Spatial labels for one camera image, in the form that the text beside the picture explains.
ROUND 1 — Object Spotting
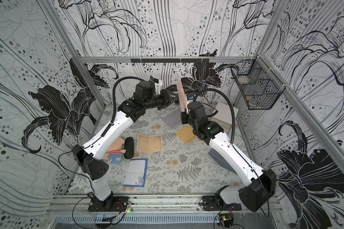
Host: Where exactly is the lilac grey envelope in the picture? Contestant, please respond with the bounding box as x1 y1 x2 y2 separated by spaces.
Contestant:
162 110 181 128

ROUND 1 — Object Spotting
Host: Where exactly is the dark grey envelope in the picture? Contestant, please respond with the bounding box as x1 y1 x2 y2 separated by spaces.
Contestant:
208 149 236 174

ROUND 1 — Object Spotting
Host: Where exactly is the white blue-bordered letter paper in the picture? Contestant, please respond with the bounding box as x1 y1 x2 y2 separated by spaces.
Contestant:
123 158 148 188

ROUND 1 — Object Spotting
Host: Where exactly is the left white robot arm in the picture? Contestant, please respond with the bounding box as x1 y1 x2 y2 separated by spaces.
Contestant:
72 78 178 202

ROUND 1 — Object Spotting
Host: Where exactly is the small electronics board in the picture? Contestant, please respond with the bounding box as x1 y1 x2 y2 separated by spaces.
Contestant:
219 214 234 228

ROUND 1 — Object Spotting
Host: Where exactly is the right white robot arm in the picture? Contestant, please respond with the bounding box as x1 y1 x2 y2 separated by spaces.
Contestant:
178 87 277 212

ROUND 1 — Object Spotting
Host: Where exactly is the black bar on rail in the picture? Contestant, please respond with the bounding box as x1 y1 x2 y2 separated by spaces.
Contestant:
131 58 210 64

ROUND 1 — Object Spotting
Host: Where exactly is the white mini drawer cabinet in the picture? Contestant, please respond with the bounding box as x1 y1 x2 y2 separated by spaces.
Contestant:
211 103 235 134

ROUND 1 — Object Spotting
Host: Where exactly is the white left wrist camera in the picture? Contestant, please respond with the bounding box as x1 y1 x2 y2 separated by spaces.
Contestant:
153 78 163 94

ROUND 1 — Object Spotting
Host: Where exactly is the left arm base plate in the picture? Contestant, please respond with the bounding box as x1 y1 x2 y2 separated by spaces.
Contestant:
88 196 129 212

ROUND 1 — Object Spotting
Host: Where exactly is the black wire mesh basket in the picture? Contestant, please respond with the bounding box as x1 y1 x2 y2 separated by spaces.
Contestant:
230 59 281 110

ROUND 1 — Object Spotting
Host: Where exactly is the pink plush doll toy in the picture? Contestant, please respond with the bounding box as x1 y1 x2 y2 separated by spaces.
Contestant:
104 137 126 164

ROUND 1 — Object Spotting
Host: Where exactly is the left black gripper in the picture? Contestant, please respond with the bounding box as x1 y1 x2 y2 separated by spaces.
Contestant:
139 86 175 108

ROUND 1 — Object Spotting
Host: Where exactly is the yellow kraft envelope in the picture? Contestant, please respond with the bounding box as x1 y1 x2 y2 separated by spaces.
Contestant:
176 125 197 143

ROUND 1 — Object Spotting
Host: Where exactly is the pink envelope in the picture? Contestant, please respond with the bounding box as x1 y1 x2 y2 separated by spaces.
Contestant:
176 79 187 113

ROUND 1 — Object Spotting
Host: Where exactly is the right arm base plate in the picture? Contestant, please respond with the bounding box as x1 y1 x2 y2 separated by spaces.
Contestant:
199 195 242 211

